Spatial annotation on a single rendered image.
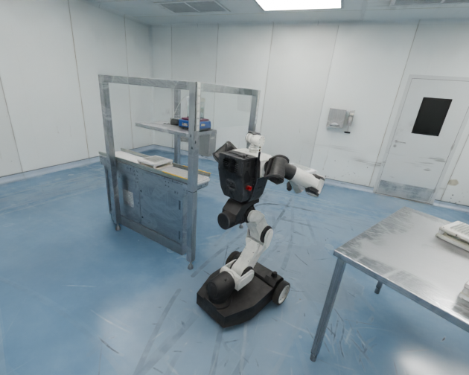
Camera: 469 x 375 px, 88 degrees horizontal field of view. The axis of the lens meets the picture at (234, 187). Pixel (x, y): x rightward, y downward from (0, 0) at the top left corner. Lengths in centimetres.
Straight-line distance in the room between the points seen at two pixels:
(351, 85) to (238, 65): 227
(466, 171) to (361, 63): 257
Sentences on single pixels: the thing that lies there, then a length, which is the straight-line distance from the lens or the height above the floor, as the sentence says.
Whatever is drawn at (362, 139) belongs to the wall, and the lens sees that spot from 531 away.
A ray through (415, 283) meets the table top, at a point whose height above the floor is 86.
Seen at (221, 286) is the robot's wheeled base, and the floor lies 34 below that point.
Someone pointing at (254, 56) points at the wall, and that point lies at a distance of 564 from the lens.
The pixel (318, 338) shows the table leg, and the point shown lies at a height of 22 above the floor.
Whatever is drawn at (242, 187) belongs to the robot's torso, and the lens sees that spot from 144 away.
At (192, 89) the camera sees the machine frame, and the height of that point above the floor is 159.
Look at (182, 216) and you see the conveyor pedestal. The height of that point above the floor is 46.
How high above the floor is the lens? 159
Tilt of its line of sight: 21 degrees down
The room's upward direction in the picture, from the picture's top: 5 degrees clockwise
